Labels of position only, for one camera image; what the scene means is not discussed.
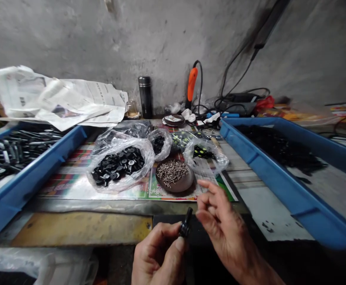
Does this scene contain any person's left hand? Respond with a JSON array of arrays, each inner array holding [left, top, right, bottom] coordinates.
[[131, 221, 189, 285]]

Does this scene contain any person's right hand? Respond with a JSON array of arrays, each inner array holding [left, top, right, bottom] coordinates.
[[196, 179, 269, 285]]

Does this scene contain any small black plastic part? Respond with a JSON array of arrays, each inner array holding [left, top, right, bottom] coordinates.
[[178, 207, 194, 239]]

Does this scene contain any brown bowl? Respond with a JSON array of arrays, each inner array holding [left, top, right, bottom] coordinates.
[[155, 160, 195, 194]]

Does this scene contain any blue plastic tray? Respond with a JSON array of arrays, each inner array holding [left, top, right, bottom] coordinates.
[[219, 116, 346, 253], [0, 124, 88, 245]]

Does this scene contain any yellow wooden board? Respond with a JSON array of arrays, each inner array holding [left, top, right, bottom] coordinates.
[[10, 211, 154, 247]]

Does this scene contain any clear bag of black parts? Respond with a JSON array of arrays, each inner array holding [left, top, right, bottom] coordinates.
[[183, 137, 230, 176]]

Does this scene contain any pile of small metal screws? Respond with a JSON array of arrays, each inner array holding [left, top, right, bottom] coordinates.
[[156, 159, 190, 188]]

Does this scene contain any large bag of black discs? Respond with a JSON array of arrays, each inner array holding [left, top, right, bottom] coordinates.
[[86, 127, 156, 194]]

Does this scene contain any pile of black plastic parts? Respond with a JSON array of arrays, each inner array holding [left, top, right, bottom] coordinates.
[[237, 124, 329, 179]]

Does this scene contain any bag of green black parts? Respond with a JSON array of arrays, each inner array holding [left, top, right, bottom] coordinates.
[[171, 130, 210, 152]]

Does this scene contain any clear plastic bag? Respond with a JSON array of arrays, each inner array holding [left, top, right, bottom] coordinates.
[[0, 247, 100, 285]]

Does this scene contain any colourful printed mat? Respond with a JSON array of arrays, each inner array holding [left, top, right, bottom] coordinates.
[[38, 118, 239, 203]]

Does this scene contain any small bag of black discs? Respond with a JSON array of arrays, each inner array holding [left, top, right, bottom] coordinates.
[[147, 128, 172, 163]]

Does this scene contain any crumpled white tissue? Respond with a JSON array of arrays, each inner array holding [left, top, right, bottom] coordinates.
[[180, 108, 198, 123]]

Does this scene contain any round metal tin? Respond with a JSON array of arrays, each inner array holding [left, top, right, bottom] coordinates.
[[162, 114, 186, 127]]

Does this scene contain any red plastic bag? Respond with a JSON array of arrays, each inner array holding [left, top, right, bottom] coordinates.
[[254, 95, 276, 112]]

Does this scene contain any small glass jar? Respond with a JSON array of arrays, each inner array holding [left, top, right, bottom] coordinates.
[[126, 101, 140, 120]]

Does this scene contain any orange electric screwdriver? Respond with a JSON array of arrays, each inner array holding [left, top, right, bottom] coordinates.
[[185, 60, 204, 109]]

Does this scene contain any black thermos bottle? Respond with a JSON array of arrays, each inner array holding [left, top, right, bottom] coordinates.
[[138, 76, 153, 120]]

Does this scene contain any pile of black and white parts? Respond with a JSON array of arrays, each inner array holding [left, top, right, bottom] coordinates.
[[0, 128, 64, 185]]

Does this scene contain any crumpled newspaper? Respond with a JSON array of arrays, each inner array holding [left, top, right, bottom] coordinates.
[[0, 65, 129, 132]]

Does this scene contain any wooden handled tool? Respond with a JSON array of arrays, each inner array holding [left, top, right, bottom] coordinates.
[[209, 134, 224, 156]]

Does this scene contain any black power adapter with cables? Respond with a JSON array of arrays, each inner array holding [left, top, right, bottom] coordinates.
[[190, 44, 270, 119]]

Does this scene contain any black wall strip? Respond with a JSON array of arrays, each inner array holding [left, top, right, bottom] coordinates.
[[253, 0, 293, 50]]

